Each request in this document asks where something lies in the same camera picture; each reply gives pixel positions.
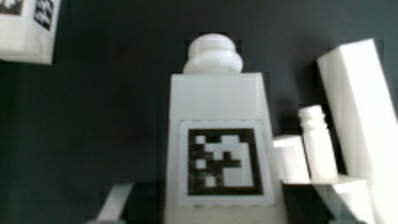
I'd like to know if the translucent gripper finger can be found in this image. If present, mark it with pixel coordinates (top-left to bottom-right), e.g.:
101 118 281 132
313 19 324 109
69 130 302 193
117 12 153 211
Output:
84 183 135 224

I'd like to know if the white tagged chair leg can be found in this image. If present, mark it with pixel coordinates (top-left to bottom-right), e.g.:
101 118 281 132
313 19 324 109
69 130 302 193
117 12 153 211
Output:
165 34 288 224

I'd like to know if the white chair seat plate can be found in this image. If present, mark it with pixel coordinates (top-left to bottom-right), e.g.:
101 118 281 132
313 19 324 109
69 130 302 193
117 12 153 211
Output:
274 105 375 224

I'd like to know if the white chair leg block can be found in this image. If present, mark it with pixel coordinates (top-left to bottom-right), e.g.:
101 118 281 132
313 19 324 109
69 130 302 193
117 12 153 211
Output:
0 0 62 64

